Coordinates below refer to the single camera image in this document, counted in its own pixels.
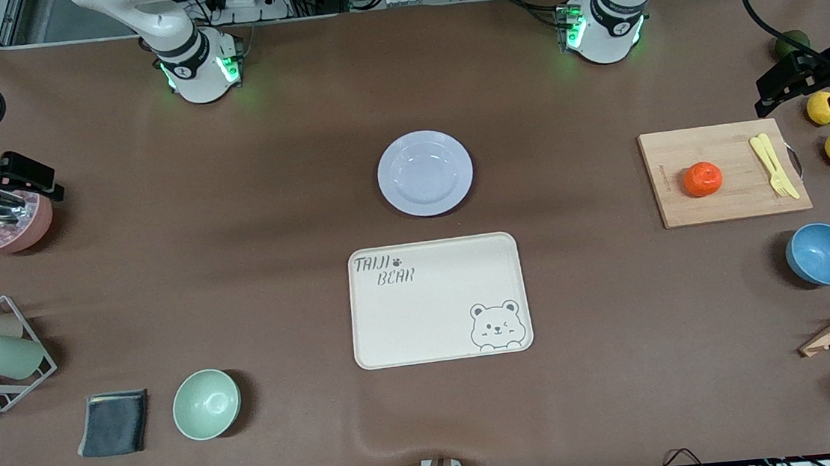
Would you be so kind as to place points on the orange fruit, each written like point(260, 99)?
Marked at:
point(702, 179)

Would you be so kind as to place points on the dark grey folded cloth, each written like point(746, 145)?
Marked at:
point(112, 424)

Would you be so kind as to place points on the pink bowl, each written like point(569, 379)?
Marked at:
point(2, 237)

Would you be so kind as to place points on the lavender round plate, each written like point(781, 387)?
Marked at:
point(425, 173)

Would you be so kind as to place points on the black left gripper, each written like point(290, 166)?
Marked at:
point(819, 69)

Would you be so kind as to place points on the mint green cup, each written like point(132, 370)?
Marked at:
point(5, 356)

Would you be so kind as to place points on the pale green bowl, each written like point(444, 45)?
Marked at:
point(206, 404)

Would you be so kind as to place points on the yellow plastic fork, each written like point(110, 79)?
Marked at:
point(793, 187)
point(765, 157)

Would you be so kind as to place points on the blue bowl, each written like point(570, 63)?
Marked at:
point(823, 254)

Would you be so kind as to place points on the cream bear print tray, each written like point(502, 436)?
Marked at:
point(422, 315)

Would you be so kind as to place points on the wooden cutting board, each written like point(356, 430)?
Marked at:
point(716, 154)

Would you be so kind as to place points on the dark green lime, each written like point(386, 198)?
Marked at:
point(789, 44)

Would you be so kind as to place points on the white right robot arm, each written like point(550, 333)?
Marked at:
point(199, 71)

